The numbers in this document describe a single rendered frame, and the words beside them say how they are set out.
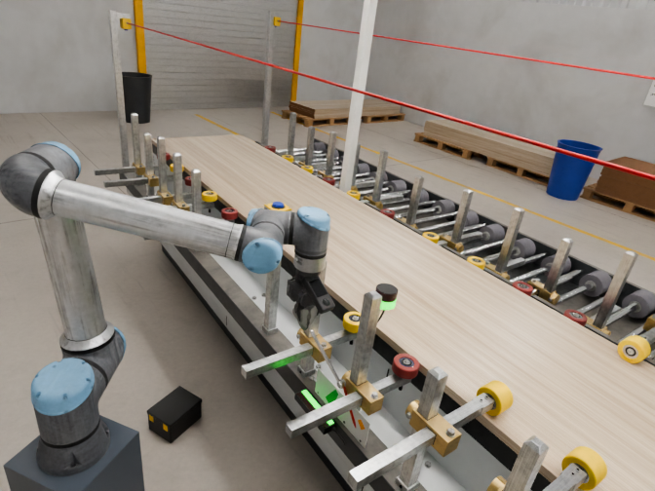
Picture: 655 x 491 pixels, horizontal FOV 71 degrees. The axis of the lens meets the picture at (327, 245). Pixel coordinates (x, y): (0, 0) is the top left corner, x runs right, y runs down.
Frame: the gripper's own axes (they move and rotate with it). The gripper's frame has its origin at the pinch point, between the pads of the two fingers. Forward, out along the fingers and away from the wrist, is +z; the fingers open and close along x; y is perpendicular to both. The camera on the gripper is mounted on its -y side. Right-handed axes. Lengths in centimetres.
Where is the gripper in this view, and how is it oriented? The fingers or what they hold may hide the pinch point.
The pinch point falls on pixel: (306, 327)
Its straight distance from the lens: 140.0
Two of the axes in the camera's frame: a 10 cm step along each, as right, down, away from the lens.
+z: -1.1, 8.9, 4.4
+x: -8.1, 1.8, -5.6
